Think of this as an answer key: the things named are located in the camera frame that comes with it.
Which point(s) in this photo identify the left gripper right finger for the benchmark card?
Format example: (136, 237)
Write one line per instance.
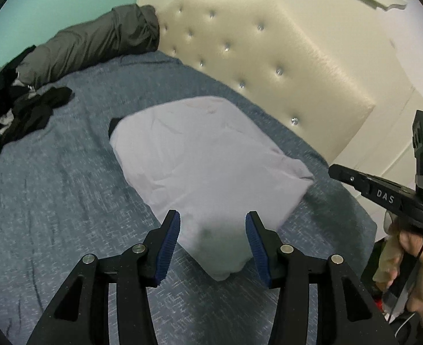
(324, 289)

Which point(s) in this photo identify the person's right hand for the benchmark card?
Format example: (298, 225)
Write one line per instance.
(398, 243)

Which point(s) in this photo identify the black garment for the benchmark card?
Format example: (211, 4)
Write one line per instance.
(31, 110)

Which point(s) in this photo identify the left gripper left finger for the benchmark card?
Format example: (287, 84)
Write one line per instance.
(79, 310)

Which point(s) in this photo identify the cream tufted headboard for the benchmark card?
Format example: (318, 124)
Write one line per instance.
(345, 75)

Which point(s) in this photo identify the dark grey rolled duvet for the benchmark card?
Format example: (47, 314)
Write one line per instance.
(124, 30)

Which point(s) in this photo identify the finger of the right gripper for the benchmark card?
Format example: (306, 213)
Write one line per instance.
(356, 179)

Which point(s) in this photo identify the light grey zip jacket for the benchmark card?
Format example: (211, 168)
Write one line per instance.
(206, 159)

